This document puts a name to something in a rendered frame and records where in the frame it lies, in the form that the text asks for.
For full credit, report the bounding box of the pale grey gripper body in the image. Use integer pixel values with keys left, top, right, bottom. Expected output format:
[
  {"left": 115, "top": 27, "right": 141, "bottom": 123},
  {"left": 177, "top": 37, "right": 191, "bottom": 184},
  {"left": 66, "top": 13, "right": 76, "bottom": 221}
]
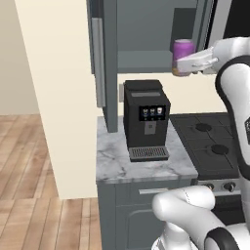
[{"left": 176, "top": 47, "right": 219, "bottom": 74}]

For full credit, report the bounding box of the black stove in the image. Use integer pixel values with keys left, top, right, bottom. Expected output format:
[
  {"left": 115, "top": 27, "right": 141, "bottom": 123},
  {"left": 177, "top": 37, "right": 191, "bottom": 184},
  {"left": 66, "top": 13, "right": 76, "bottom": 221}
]
[{"left": 169, "top": 111, "right": 250, "bottom": 229}]

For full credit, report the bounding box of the grey base cupboard door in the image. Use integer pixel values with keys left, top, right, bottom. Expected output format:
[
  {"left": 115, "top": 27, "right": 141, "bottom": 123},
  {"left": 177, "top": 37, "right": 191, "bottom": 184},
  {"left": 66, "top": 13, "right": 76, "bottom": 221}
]
[{"left": 114, "top": 208, "right": 168, "bottom": 250}]

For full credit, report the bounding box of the grey drawer front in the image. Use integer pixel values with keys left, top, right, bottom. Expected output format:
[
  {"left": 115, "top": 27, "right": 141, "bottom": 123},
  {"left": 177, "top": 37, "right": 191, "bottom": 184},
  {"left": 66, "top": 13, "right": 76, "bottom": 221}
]
[{"left": 114, "top": 179, "right": 198, "bottom": 210}]

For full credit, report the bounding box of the grey cabinet door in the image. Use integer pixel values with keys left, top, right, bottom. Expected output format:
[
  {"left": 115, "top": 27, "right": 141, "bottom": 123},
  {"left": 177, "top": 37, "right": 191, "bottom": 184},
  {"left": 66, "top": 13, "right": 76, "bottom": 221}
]
[{"left": 86, "top": 0, "right": 119, "bottom": 134}]

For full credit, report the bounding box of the purple drink can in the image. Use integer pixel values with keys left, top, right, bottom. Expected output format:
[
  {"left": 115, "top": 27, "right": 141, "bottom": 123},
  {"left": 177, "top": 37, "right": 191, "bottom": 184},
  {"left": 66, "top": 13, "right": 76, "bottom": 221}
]
[{"left": 172, "top": 38, "right": 197, "bottom": 78}]

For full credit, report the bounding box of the silver drawer handle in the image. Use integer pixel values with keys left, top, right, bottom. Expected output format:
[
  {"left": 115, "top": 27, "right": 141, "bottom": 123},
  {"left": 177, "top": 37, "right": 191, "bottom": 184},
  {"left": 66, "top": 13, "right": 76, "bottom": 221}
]
[{"left": 138, "top": 187, "right": 171, "bottom": 195}]

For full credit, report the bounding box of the black and silver microwave oven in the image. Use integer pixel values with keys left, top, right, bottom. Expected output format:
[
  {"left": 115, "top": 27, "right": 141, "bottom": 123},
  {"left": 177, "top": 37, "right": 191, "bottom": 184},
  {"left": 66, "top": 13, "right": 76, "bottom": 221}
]
[{"left": 208, "top": 0, "right": 250, "bottom": 47}]

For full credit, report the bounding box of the black coffee machine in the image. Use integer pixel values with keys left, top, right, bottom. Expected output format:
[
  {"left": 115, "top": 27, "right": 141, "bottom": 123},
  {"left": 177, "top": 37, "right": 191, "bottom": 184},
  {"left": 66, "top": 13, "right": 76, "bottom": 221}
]
[{"left": 122, "top": 79, "right": 172, "bottom": 163}]

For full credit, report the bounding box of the pale grey cabinet door handle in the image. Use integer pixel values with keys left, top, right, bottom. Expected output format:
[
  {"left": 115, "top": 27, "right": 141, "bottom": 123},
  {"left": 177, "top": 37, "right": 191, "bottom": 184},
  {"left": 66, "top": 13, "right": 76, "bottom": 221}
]
[{"left": 91, "top": 17, "right": 107, "bottom": 108}]

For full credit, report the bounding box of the grey open wall cabinet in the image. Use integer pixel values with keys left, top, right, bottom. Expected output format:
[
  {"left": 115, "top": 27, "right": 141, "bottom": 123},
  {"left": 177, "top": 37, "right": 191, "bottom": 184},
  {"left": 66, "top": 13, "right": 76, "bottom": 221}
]
[{"left": 116, "top": 0, "right": 213, "bottom": 74}]

